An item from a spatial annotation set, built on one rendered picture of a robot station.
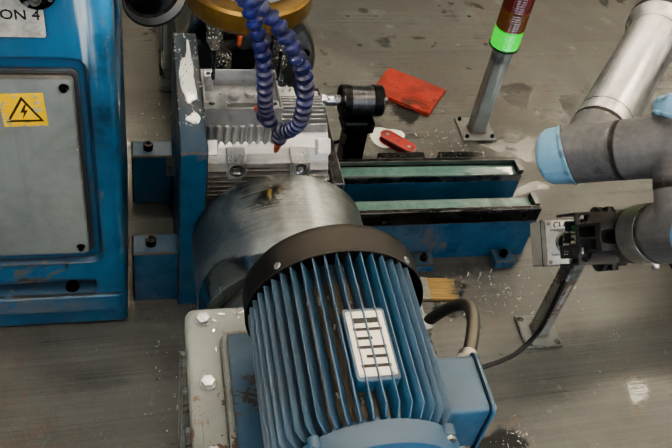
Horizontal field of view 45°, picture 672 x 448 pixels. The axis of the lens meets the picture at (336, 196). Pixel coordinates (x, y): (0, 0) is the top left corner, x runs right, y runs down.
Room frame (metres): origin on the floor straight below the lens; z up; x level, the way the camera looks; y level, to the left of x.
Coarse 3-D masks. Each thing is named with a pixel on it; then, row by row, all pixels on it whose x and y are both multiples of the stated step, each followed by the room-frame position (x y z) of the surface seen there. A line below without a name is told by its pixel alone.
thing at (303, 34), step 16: (192, 16) 1.22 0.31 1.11; (176, 32) 1.27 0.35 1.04; (192, 32) 1.19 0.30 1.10; (224, 32) 1.20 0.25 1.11; (304, 32) 1.25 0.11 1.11; (224, 48) 1.20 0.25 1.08; (240, 48) 1.21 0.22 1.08; (304, 48) 1.25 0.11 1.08; (208, 64) 1.19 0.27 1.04; (224, 64) 1.17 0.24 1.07; (240, 64) 1.21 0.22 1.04; (288, 64) 1.24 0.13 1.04; (288, 80) 1.24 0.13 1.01
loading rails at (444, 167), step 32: (352, 160) 1.14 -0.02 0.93; (384, 160) 1.16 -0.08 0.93; (416, 160) 1.18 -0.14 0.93; (448, 160) 1.20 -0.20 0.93; (480, 160) 1.22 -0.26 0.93; (512, 160) 1.24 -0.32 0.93; (352, 192) 1.11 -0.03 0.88; (384, 192) 1.13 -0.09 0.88; (416, 192) 1.15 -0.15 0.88; (448, 192) 1.17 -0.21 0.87; (480, 192) 1.19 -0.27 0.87; (512, 192) 1.21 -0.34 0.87; (384, 224) 1.02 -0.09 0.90; (416, 224) 1.04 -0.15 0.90; (448, 224) 1.06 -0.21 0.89; (480, 224) 1.08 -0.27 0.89; (512, 224) 1.10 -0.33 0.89; (416, 256) 1.04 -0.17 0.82; (448, 256) 1.07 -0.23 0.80; (512, 256) 1.09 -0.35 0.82
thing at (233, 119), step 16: (208, 80) 1.02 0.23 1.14; (224, 80) 1.05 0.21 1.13; (240, 80) 1.05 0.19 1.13; (208, 96) 1.01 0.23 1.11; (224, 96) 1.01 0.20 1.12; (240, 96) 1.01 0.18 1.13; (256, 96) 1.02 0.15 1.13; (208, 112) 0.94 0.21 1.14; (224, 112) 0.95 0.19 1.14; (240, 112) 0.96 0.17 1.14; (208, 128) 0.94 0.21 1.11; (224, 128) 0.95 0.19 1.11; (240, 128) 0.96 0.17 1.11; (256, 128) 0.97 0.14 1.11; (272, 128) 0.97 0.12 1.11; (224, 144) 0.95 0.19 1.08; (240, 144) 0.96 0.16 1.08
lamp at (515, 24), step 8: (504, 8) 1.46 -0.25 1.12; (504, 16) 1.45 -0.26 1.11; (512, 16) 1.45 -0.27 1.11; (520, 16) 1.45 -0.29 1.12; (528, 16) 1.46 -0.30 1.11; (496, 24) 1.47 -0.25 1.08; (504, 24) 1.45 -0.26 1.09; (512, 24) 1.45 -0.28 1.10; (520, 24) 1.45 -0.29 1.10; (512, 32) 1.45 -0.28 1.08; (520, 32) 1.45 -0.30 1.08
